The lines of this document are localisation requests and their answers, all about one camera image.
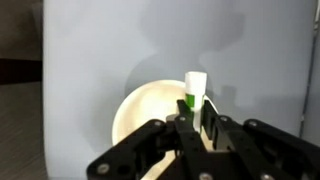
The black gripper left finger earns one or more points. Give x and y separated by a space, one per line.
186 140

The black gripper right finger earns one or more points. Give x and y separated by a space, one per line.
240 143

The green and white marker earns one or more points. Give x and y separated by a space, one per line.
196 93

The white bowl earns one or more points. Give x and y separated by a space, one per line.
146 106

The blue chair with thin legs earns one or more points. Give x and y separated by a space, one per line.
100 50

